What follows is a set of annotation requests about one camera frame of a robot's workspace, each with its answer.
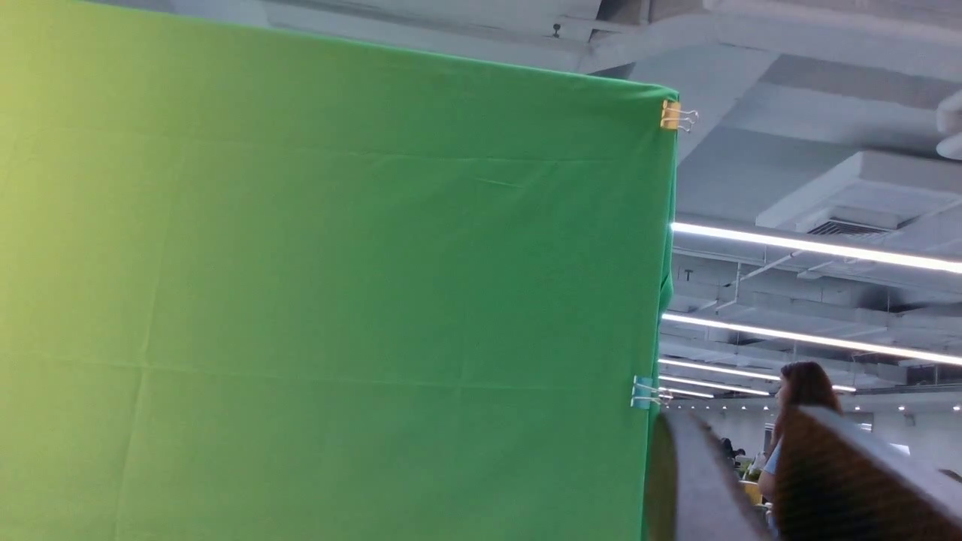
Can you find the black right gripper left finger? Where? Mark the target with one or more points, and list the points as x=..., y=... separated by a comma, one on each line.
x=691, y=490

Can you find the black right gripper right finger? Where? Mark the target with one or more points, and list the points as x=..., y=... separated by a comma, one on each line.
x=838, y=482

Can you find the person with brown hair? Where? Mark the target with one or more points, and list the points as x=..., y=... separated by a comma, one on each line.
x=802, y=384

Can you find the blue binder clip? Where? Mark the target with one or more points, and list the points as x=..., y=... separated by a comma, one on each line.
x=648, y=393

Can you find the ceiling light strip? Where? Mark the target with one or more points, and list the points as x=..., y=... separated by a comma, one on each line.
x=833, y=249
x=855, y=346

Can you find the ceiling air vent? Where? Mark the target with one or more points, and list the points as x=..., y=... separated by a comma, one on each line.
x=837, y=227

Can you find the yellow binder clip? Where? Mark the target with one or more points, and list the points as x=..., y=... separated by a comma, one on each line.
x=675, y=118

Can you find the green backdrop cloth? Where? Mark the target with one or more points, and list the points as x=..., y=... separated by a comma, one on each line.
x=259, y=285

